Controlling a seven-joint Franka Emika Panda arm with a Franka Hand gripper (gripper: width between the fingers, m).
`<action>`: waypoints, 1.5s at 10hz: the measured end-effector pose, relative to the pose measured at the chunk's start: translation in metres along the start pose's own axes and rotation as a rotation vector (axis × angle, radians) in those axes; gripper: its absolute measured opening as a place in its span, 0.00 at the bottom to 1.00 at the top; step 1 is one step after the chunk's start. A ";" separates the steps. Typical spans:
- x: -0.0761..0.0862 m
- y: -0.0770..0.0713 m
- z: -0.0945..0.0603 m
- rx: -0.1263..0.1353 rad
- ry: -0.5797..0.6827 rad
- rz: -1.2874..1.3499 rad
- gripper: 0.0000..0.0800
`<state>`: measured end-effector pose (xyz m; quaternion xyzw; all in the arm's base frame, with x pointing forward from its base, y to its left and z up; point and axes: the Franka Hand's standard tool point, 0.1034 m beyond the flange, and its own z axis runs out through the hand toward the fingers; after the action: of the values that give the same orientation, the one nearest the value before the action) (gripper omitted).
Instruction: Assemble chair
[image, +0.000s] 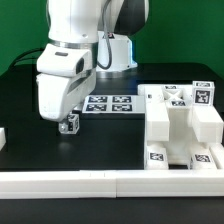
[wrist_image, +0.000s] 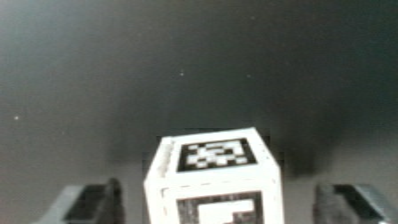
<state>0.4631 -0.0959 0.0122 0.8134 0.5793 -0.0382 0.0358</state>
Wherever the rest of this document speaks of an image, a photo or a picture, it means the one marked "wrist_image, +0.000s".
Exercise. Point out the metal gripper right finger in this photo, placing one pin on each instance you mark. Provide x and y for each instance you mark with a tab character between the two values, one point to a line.
352	204

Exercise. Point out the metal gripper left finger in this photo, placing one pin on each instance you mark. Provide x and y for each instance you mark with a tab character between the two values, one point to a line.
87	205

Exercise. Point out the white cube with hole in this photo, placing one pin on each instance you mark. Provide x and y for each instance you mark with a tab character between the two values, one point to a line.
214	180

